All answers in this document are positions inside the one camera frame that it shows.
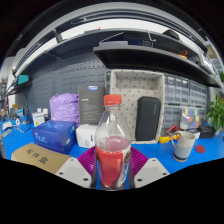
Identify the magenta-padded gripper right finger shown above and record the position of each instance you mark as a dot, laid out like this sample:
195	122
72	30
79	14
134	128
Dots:
151	171

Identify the black wall shelf unit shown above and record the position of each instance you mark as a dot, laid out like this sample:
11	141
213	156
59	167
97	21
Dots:
140	56

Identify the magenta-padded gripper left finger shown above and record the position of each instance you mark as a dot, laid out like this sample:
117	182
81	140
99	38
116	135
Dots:
75	171

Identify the flat round red coaster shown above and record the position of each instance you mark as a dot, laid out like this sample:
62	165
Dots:
200	149

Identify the potted green plant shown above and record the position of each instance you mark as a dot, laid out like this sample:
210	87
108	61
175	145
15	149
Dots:
216	115

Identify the white box with yellow label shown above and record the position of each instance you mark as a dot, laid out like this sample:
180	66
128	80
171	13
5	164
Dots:
38	119

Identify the yellow multimeter with red leads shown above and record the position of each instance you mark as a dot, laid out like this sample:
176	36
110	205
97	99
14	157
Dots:
164	139

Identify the small black white-labelled box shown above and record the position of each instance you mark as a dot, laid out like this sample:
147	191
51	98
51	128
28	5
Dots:
197	134

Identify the small white box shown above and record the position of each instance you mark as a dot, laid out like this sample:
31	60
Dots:
85	135

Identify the dark grey product box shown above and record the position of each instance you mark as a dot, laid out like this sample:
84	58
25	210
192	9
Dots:
91	106

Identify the purple plastic bag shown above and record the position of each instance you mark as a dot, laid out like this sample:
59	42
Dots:
65	108

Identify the brown cardboard box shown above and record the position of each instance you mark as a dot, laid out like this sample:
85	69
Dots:
36	155

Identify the grey parts drawer cabinet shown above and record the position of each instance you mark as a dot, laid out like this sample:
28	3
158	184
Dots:
176	90
171	116
198	94

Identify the white perforated tray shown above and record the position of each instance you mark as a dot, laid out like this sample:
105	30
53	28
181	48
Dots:
133	86

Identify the white mug with blue base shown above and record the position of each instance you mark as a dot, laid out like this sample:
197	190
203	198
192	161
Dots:
185	146

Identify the clear bottle with red cap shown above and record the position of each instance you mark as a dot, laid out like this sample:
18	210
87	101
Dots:
113	160

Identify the black zip case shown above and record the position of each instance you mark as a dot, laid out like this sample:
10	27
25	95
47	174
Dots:
148	118

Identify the blue product box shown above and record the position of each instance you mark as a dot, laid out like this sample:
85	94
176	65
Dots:
53	135

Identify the flat black case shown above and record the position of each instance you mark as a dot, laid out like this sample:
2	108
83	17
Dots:
206	131

